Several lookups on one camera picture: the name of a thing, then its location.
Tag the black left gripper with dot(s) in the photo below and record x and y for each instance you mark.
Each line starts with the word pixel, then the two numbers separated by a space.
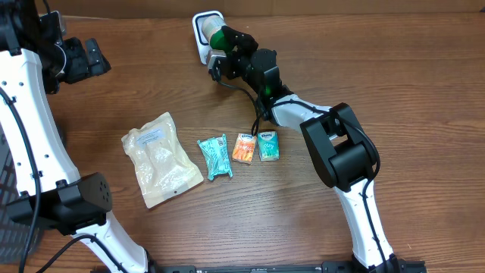
pixel 82 61

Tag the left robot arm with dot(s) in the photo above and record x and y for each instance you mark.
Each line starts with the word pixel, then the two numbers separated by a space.
pixel 36 57

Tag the orange tissue pack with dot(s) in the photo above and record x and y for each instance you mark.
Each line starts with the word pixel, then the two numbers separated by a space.
pixel 244 148

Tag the teal crinkled snack packet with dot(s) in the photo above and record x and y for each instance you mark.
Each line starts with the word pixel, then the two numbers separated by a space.
pixel 216 156

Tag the green lidded container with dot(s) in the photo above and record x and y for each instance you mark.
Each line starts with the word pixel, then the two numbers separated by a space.
pixel 213 33

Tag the teal tissue pack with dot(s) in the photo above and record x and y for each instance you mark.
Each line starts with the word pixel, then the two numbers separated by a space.
pixel 268 146

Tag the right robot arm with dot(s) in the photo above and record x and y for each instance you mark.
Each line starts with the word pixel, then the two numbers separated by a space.
pixel 343 156

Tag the brown cardboard backdrop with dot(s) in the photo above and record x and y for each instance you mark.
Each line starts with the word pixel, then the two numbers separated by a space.
pixel 187 8

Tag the clear white plastic pouch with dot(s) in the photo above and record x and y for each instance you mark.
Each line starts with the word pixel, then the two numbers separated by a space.
pixel 163 169

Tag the grey plastic mesh basket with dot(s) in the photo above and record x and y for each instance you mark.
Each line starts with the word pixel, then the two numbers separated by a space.
pixel 12 235

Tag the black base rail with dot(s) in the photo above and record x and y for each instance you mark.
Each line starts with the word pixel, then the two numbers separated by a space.
pixel 326 267

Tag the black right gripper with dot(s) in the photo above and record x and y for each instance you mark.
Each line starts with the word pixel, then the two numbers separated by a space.
pixel 245 44

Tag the white barcode scanner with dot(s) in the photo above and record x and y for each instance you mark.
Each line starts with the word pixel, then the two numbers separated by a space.
pixel 202 44

